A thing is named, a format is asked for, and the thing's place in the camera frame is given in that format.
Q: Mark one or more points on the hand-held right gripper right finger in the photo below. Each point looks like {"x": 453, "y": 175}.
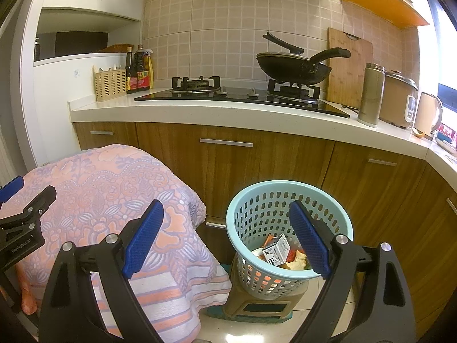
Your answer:
{"x": 309, "y": 243}

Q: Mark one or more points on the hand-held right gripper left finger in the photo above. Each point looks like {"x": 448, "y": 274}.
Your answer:
{"x": 142, "y": 239}

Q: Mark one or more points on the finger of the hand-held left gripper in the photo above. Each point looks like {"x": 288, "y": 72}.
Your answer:
{"x": 41, "y": 200}
{"x": 10, "y": 190}

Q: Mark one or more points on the large orange peel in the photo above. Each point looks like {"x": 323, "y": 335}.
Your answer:
{"x": 297, "y": 260}

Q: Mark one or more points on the white and blue milk carton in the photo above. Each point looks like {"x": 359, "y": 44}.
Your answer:
{"x": 276, "y": 250}

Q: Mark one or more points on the light blue plastic basket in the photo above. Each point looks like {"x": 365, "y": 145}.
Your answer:
{"x": 257, "y": 207}

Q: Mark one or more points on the pink floral tablecloth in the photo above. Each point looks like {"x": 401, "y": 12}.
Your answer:
{"x": 100, "y": 193}

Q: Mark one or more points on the brown plastic stool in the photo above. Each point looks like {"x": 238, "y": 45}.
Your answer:
{"x": 264, "y": 305}

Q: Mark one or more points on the wooden kitchen cabinet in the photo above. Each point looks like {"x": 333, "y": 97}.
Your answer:
{"x": 285, "y": 164}

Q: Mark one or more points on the white refrigerator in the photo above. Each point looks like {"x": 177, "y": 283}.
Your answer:
{"x": 71, "y": 114}

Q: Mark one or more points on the beige plastic utensil basket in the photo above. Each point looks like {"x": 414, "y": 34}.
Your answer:
{"x": 109, "y": 85}

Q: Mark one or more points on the white kitchen countertop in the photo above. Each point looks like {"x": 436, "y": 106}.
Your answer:
{"x": 214, "y": 112}

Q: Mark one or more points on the stainless steel thermos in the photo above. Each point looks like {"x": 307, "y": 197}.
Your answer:
{"x": 371, "y": 96}

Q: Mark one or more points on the black glass gas stove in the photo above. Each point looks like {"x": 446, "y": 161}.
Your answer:
{"x": 235, "y": 100}

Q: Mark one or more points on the red label sauce bottle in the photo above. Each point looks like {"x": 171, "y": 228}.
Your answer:
{"x": 142, "y": 75}

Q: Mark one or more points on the beige rice cooker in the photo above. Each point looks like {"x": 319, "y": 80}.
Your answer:
{"x": 396, "y": 100}

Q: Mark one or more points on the yellow bottle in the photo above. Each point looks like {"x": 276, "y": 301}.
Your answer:
{"x": 151, "y": 71}

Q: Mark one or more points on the black wok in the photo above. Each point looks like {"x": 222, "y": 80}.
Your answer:
{"x": 289, "y": 71}

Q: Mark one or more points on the beige electric kettle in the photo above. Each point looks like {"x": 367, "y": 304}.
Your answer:
{"x": 426, "y": 114}

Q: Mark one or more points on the red patterned box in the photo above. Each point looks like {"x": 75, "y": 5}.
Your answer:
{"x": 448, "y": 130}

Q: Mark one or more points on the wooden cutting board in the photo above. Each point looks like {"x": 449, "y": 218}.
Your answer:
{"x": 348, "y": 68}

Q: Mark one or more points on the black pan lid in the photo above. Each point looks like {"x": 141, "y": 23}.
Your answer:
{"x": 282, "y": 44}

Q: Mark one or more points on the white and orange wall cabinet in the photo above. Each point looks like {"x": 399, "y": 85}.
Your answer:
{"x": 382, "y": 0}

